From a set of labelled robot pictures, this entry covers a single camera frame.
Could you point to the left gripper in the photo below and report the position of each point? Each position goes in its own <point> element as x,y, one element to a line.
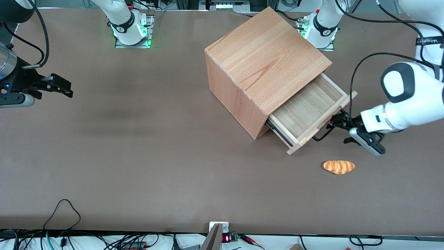
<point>351,123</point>

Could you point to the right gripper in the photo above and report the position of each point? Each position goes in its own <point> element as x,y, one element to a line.
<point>23,79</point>

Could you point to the wooden drawer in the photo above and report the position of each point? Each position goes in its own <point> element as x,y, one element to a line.
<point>305,111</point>

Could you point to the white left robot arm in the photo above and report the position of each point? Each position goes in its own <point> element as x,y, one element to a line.
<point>416,104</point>

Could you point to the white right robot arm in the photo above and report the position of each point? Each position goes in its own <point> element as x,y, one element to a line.
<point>122,21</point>

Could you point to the light wooden drawer cabinet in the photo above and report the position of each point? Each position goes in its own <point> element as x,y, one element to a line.
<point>249,59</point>

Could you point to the toy croissant bread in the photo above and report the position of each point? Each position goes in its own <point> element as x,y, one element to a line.
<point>339,166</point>

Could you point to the brown cardboard piece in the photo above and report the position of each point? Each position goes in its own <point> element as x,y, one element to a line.
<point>295,247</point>

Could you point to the red and black test lead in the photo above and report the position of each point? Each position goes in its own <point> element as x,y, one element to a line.
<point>251,240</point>

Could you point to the red digit display module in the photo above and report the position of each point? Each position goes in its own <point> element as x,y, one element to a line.
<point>227,238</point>

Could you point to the lit power strip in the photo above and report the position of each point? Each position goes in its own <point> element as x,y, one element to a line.
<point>225,5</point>

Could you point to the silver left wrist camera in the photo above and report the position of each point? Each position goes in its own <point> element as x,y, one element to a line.
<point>367,142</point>

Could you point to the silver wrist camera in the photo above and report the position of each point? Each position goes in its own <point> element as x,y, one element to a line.
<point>15,100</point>
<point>367,142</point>

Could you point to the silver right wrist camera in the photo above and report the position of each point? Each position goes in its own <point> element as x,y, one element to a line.
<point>15,100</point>

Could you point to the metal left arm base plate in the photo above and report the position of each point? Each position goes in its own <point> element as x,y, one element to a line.
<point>329,48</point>

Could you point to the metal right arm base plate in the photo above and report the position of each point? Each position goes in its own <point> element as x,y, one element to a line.
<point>150,27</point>

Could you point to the small metal bracket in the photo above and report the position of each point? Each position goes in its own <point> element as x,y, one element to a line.
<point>225,226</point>

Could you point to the grey camera mount bar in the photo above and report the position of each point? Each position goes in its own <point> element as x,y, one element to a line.
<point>213,239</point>

